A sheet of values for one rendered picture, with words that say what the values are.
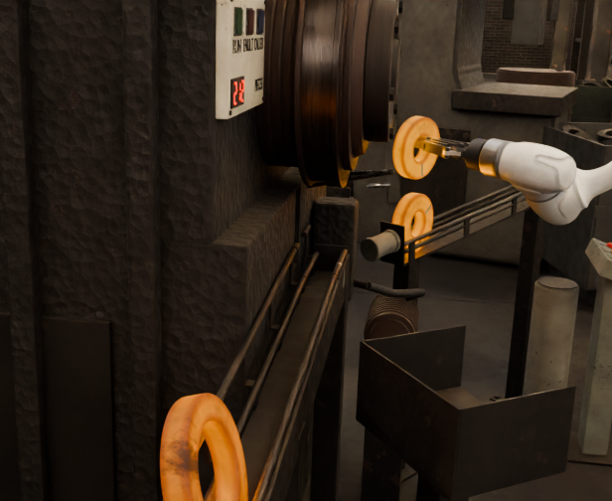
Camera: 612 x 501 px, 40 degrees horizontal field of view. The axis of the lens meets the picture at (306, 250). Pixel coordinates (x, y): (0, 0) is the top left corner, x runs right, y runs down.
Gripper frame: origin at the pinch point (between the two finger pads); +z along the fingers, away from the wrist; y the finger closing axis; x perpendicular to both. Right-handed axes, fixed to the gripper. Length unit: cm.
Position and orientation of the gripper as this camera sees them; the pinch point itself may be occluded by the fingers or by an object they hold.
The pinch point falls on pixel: (417, 141)
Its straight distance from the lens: 215.9
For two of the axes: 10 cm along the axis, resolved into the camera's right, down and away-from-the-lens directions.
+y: 6.9, -1.7, 7.1
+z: -7.2, -2.6, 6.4
